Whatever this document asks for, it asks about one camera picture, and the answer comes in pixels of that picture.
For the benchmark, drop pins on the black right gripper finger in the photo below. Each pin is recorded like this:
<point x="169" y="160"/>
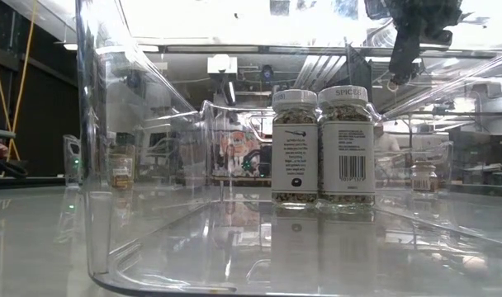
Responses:
<point x="404" y="57"/>

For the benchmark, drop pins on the white-lid bagel seasoning jar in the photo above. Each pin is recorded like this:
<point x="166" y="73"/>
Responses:
<point x="294" y="156"/>
<point x="346" y="156"/>

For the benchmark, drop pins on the brown-lid spice jar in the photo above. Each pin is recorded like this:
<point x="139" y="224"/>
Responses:
<point x="423" y="179"/>

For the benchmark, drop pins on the black-lid spice jar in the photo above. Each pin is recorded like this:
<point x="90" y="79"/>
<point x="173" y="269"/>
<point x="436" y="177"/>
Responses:
<point x="121" y="165"/>

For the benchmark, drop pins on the person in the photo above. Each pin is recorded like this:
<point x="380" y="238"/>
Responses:
<point x="386" y="142"/>

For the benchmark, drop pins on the white ceiling box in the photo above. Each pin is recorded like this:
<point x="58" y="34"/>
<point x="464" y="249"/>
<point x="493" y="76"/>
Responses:
<point x="222" y="64"/>

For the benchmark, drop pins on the colourful picture poster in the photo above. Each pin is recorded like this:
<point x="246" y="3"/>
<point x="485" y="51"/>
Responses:
<point x="236" y="152"/>

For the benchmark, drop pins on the clear plastic bin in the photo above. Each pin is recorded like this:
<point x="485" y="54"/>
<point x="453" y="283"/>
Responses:
<point x="276" y="255"/>
<point x="71" y="161"/>

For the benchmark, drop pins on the ceiling light strip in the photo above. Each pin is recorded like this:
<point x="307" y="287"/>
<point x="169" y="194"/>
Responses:
<point x="70" y="46"/>

